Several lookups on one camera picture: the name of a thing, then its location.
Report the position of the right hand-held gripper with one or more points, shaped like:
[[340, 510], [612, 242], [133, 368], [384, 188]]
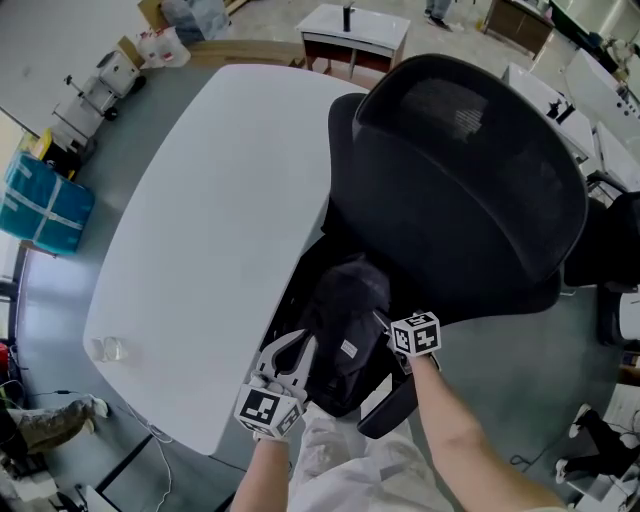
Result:
[[417, 335]]

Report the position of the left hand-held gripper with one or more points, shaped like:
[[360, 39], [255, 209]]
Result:
[[260, 407]]

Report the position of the black backpack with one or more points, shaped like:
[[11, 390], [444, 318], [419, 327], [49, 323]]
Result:
[[350, 310]]

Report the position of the black mesh office chair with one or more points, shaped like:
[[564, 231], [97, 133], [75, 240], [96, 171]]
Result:
[[465, 200]]

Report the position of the person's right forearm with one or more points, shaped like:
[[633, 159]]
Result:
[[460, 435]]

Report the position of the person's left forearm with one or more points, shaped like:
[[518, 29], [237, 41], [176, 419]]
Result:
[[265, 475]]

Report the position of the black visitor chair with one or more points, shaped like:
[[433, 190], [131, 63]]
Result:
[[617, 235]]

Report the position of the person's left hand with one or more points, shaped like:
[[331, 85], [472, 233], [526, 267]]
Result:
[[265, 384]]

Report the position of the person's white clothing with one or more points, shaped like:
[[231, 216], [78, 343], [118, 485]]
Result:
[[350, 470]]

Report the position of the white oval table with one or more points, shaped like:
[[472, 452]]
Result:
[[215, 225]]

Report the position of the clear plastic cup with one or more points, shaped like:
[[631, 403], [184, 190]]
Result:
[[109, 349]]

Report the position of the white machine housing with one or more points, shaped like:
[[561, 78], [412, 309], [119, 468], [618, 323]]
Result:
[[631, 315]]

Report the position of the black desk gadget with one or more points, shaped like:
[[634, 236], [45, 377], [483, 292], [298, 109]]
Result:
[[561, 111]]

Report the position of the white rectangular desk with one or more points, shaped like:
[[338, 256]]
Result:
[[545, 95]]

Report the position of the teal wrapped package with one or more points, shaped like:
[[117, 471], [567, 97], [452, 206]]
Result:
[[42, 210]]

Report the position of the small white shelf table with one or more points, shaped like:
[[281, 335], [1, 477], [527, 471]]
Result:
[[370, 30]]

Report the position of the black bottle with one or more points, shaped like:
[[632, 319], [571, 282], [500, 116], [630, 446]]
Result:
[[348, 16]]

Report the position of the yellow box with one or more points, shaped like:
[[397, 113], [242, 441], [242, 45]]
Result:
[[50, 152]]

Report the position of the long white workbench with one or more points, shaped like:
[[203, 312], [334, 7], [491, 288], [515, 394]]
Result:
[[600, 90]]

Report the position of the metal stand trolley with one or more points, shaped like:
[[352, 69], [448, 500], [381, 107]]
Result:
[[82, 107]]

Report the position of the brown wooden cabinet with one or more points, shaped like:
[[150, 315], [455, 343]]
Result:
[[520, 25]]

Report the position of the white wheeled appliance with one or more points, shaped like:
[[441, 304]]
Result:
[[120, 72]]

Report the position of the clear water bottle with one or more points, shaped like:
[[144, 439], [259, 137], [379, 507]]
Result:
[[150, 47], [175, 45]]

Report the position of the grey plastic wrapped item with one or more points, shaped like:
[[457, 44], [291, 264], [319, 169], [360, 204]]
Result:
[[195, 20]]

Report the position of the cardboard sheet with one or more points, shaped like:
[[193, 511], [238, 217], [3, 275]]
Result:
[[150, 12]]

